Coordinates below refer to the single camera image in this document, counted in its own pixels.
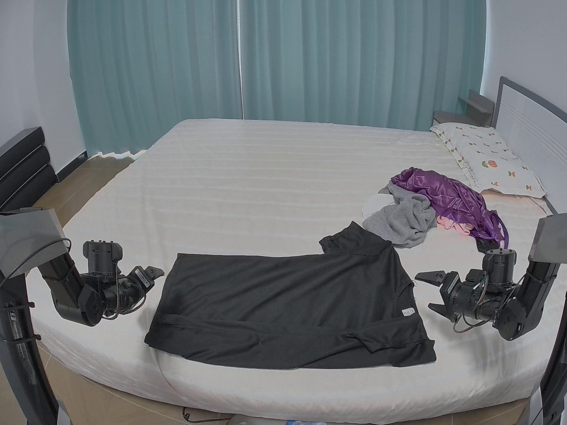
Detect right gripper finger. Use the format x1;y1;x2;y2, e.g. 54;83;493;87
415;270;449;288
428;303;454;324

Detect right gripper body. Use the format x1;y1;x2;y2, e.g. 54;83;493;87
442;281;486;326

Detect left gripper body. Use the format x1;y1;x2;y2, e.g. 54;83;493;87
118;274;148;313

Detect black T-shirt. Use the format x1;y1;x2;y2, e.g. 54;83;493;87
144;221;437;369

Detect bed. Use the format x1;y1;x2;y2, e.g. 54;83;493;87
33;76;567;417

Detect pink garment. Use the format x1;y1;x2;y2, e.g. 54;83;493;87
436;214;472;237

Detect small black garment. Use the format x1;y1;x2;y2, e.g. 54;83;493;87
476;235;503;254

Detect grey garment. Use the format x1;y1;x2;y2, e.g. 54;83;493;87
362;186;437;249

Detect purple satin garment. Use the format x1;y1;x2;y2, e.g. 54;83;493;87
391;166;510;244

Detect white garment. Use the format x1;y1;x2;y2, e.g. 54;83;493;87
362;194;395;218

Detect white printed pillow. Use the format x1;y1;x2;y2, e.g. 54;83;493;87
430;122;548;198

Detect grey bedside table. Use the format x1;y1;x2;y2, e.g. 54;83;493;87
433;89;494;126

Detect blue-green curtain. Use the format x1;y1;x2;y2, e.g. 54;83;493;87
66;0;245;158
239;0;488;127

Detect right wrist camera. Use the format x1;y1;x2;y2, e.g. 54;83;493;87
440;272;462;303

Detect black cable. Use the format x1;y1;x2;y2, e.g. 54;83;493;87
181;407;223;422
0;237;72;283
452;315;495;335

